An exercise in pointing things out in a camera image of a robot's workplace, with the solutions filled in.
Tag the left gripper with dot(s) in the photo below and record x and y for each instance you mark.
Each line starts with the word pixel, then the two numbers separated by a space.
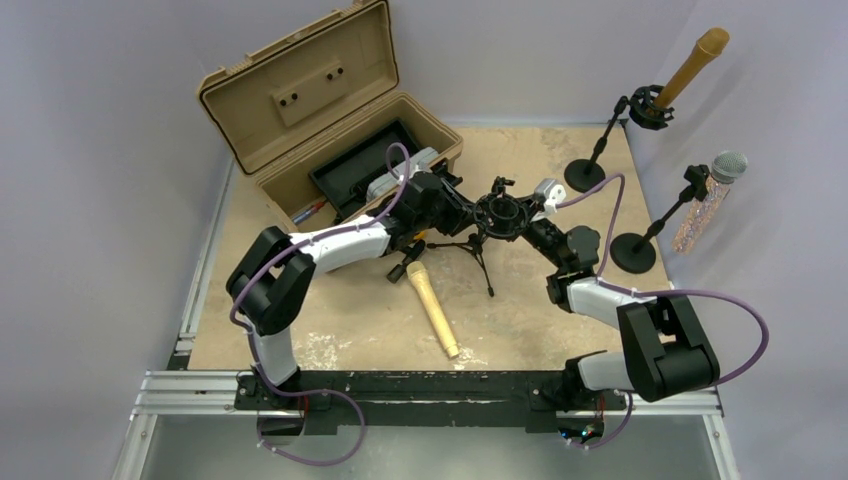
pixel 454 204

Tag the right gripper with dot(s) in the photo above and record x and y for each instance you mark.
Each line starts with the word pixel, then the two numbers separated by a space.
pixel 536 221

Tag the black tripod microphone stand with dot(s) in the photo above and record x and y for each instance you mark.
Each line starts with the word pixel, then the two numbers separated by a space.
pixel 497 215

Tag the cream microphone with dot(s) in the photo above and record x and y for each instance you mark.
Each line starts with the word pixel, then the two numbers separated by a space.
pixel 420 280

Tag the brown microphone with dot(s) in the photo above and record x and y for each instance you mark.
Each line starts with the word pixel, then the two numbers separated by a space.
pixel 706 48

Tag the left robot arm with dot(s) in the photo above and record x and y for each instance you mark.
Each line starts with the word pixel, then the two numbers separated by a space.
pixel 269 285

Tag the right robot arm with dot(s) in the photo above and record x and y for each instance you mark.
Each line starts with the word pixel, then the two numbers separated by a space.
pixel 665 350

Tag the black stand for silver microphone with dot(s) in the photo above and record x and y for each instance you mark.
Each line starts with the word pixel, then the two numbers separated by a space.
pixel 634 253

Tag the silver glitter microphone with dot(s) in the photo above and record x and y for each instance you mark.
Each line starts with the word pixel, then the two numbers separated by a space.
pixel 725 169

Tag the grey plastic case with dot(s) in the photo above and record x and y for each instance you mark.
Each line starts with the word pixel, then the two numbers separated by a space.
pixel 387 181

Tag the black cylindrical tool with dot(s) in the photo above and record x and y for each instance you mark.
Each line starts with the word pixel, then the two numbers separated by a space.
pixel 411 254

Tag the black toolbox tray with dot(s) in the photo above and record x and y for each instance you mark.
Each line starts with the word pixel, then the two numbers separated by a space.
pixel 344 180

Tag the red clear screwdriver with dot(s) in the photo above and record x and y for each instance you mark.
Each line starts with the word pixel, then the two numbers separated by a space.
pixel 308 212

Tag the tan plastic toolbox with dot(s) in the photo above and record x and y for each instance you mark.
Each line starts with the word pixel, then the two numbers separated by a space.
pixel 311 96

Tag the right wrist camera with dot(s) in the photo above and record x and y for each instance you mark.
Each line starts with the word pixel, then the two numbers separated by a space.
pixel 548 194

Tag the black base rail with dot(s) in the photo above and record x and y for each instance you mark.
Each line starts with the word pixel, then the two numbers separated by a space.
pixel 526 399

